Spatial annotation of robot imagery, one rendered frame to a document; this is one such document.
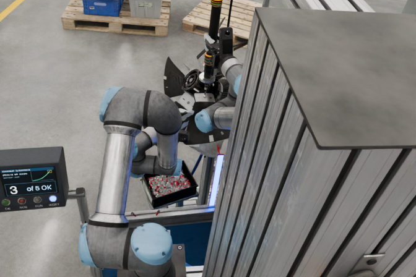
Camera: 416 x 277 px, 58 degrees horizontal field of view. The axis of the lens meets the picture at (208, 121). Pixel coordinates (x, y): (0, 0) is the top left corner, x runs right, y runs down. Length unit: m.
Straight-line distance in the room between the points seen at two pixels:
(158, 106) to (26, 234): 1.78
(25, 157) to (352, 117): 1.19
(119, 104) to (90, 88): 2.58
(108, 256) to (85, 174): 1.85
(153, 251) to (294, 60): 0.81
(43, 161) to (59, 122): 2.04
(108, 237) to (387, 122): 0.90
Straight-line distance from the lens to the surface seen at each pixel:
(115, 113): 1.15
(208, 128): 1.24
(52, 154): 1.39
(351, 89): 0.38
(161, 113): 1.14
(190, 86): 1.71
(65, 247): 2.63
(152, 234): 1.12
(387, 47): 0.48
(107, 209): 1.14
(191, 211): 1.66
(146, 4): 4.50
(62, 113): 3.48
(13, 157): 1.41
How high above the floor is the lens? 2.23
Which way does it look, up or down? 42 degrees down
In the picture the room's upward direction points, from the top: 8 degrees clockwise
